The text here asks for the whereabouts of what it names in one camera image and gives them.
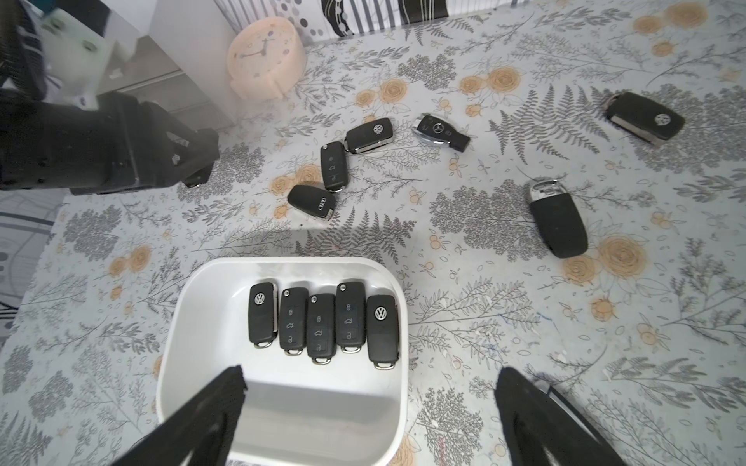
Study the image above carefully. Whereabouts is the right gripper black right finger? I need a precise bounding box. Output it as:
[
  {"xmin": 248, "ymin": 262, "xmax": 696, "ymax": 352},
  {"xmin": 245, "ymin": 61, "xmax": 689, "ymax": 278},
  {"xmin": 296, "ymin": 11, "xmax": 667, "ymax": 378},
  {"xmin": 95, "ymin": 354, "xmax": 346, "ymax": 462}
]
[{"xmin": 495, "ymin": 367, "xmax": 625, "ymax": 466}]

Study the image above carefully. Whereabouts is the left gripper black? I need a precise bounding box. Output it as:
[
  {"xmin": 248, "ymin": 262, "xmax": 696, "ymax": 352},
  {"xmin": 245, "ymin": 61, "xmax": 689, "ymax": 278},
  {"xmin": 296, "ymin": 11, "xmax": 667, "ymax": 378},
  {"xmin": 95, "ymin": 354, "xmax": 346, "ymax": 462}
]
[{"xmin": 1, "ymin": 89, "xmax": 220, "ymax": 195}]

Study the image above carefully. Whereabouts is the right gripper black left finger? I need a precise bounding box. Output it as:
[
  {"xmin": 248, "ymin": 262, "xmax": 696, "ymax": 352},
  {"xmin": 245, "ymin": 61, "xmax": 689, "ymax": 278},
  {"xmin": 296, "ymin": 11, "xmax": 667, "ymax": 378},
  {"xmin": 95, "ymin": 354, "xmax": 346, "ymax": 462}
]
[{"xmin": 115, "ymin": 366, "xmax": 247, "ymax": 466}]

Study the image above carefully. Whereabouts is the black car key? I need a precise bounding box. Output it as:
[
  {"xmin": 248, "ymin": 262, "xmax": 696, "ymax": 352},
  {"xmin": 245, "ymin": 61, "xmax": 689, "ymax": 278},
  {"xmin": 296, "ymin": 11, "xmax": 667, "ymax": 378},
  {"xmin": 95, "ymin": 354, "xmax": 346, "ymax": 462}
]
[
  {"xmin": 605, "ymin": 91, "xmax": 686, "ymax": 146},
  {"xmin": 248, "ymin": 282, "xmax": 278, "ymax": 349},
  {"xmin": 306, "ymin": 293, "xmax": 337, "ymax": 365},
  {"xmin": 366, "ymin": 294, "xmax": 399, "ymax": 370},
  {"xmin": 335, "ymin": 281, "xmax": 366, "ymax": 353},
  {"xmin": 321, "ymin": 141, "xmax": 349, "ymax": 192},
  {"xmin": 278, "ymin": 287, "xmax": 309, "ymax": 356}
]

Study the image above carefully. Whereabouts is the white storage tray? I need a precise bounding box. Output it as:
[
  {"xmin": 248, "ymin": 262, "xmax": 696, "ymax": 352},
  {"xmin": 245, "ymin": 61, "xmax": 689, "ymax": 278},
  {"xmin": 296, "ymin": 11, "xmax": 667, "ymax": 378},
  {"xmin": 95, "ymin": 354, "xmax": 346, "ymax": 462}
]
[{"xmin": 155, "ymin": 257, "xmax": 409, "ymax": 465}]

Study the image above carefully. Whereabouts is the black car key front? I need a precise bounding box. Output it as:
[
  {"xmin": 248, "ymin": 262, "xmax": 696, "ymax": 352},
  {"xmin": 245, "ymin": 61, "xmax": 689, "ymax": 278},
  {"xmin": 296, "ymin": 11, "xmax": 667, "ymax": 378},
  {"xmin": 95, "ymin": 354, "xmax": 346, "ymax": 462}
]
[{"xmin": 278, "ymin": 287, "xmax": 309, "ymax": 356}]

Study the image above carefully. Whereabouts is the black key fob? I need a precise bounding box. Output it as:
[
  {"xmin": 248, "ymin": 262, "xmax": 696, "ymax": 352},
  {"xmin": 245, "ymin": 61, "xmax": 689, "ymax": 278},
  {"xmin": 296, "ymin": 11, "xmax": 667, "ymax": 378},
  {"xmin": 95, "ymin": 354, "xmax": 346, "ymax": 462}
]
[{"xmin": 528, "ymin": 179, "xmax": 589, "ymax": 259}]

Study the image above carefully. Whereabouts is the black car key audi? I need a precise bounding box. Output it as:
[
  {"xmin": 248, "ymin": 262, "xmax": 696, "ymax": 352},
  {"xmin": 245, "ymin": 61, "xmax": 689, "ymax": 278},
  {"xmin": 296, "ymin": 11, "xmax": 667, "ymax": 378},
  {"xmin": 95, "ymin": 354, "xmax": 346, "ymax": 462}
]
[{"xmin": 288, "ymin": 184, "xmax": 337, "ymax": 221}]

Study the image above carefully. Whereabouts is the black silver mercedes key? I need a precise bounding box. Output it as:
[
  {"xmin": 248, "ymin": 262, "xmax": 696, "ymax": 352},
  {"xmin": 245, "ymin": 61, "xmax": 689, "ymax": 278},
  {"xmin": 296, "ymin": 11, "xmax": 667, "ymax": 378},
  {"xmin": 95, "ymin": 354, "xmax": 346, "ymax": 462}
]
[{"xmin": 412, "ymin": 114, "xmax": 471, "ymax": 153}]

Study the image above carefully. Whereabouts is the black car key upright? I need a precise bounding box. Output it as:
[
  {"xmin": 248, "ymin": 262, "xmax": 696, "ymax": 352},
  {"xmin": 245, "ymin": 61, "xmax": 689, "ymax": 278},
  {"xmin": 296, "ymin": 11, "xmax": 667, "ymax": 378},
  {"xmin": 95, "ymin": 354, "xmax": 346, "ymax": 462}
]
[{"xmin": 321, "ymin": 141, "xmax": 349, "ymax": 192}]

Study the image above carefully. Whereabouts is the black car key vw back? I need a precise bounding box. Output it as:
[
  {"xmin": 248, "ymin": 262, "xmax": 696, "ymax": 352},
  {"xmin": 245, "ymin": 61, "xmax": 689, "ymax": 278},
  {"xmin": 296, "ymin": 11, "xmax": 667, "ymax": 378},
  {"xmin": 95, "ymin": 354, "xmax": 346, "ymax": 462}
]
[{"xmin": 345, "ymin": 118, "xmax": 394, "ymax": 155}]

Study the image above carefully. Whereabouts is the white mini drawer cabinet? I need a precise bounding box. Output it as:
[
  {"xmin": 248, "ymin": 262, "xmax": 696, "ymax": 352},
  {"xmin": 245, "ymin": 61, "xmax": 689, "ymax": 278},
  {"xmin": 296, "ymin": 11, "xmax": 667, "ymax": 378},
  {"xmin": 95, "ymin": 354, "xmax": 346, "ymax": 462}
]
[{"xmin": 98, "ymin": 0, "xmax": 239, "ymax": 130}]

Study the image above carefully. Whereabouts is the pink round alarm clock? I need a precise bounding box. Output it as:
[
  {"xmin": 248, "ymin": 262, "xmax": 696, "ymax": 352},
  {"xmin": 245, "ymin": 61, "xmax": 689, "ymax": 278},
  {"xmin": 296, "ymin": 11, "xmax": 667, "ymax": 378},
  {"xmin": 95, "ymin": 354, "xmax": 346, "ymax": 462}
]
[{"xmin": 227, "ymin": 17, "xmax": 307, "ymax": 101}]

